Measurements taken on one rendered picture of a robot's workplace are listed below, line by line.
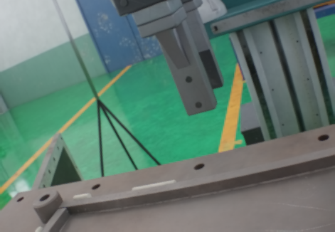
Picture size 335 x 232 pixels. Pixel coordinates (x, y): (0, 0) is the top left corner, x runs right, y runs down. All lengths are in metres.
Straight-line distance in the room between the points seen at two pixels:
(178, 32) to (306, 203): 0.19
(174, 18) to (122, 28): 9.48
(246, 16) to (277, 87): 0.43
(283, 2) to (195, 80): 0.97
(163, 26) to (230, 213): 0.18
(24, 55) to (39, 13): 1.40
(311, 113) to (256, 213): 1.32
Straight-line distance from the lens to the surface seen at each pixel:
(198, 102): 0.33
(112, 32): 9.88
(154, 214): 0.41
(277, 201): 0.36
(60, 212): 0.49
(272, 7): 1.27
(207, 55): 0.37
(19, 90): 11.97
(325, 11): 5.11
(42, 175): 1.13
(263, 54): 1.55
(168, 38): 0.30
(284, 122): 1.66
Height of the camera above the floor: 1.57
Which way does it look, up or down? 17 degrees down
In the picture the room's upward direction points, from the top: 23 degrees counter-clockwise
